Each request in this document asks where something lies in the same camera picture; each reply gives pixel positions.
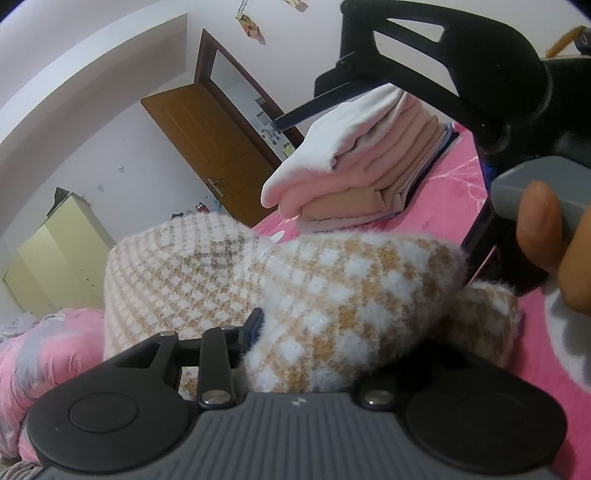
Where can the yellow sticky note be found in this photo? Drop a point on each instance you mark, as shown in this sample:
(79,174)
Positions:
(287,150)

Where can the pink floral bed blanket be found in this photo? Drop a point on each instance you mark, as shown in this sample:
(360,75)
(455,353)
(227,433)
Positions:
(438,198)

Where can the dark wooden door frame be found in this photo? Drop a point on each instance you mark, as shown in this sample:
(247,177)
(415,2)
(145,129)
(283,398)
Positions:
(205,50)

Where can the brown wooden door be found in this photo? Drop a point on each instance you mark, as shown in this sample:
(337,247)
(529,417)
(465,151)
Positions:
(207,138)

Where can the cream hanging cloth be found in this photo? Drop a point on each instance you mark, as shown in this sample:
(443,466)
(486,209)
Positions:
(295,4)

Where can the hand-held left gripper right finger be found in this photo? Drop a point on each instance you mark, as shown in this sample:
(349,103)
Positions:
(376,397)

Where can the dark item on wardrobe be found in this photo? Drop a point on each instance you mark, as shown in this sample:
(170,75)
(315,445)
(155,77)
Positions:
(59,196)

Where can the pink grey floral quilt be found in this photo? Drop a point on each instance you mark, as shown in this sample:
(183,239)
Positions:
(46,369)

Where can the stack of folded pastel clothes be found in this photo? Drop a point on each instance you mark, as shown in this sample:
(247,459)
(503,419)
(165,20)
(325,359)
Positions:
(369,161)

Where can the pale yellow wardrobe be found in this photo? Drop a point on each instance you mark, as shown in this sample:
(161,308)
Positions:
(55,258)

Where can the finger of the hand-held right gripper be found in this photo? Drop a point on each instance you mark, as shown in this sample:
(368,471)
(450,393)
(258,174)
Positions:
(489,258)
(355,69)

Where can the person's right hand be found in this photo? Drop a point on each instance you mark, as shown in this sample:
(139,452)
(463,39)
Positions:
(538,226)

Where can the beige white checked knit cardigan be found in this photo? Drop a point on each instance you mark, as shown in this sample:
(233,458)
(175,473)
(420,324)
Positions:
(323,286)

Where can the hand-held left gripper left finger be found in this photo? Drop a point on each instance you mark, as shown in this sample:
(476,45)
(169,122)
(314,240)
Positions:
(256,323)

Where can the patterned hanging cloth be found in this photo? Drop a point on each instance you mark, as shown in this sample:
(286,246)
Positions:
(251,27)

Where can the desk clutter of bottles bags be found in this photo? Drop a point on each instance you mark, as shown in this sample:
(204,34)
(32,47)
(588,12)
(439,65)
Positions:
(198,207)

